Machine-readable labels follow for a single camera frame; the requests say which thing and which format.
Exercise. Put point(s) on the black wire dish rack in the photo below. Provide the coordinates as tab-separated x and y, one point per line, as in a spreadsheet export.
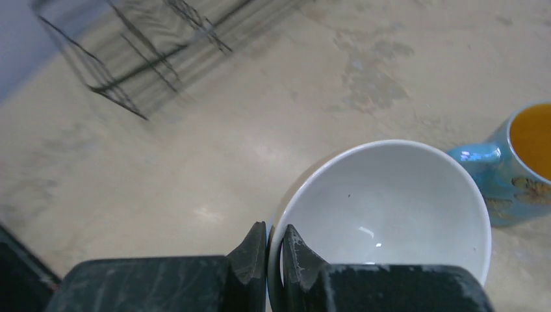
138	54

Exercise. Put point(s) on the white ceramic bowl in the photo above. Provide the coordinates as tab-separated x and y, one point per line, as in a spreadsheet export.
385	202

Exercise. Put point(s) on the blue butterfly mug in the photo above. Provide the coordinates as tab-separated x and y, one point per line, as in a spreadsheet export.
512	166

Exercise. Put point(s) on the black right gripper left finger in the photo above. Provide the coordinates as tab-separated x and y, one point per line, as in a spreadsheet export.
232	282

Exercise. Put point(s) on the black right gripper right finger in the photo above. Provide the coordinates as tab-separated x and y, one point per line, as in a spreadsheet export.
311	284

